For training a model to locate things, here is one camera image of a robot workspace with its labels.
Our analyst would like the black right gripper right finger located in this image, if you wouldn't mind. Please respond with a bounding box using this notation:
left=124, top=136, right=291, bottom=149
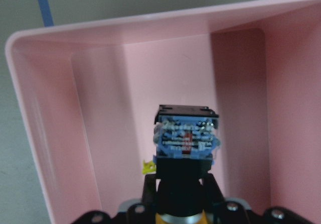
left=202, top=173, right=225, bottom=206

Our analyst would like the pink plastic bin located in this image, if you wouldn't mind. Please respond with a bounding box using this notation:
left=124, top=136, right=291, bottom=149
left=5, top=0, right=320, bottom=223

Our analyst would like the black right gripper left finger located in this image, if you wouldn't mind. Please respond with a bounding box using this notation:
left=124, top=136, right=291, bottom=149
left=141, top=175, right=157, bottom=206

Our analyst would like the yellow push button switch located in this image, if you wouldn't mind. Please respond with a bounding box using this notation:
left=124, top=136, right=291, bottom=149
left=152, top=104, right=220, bottom=223

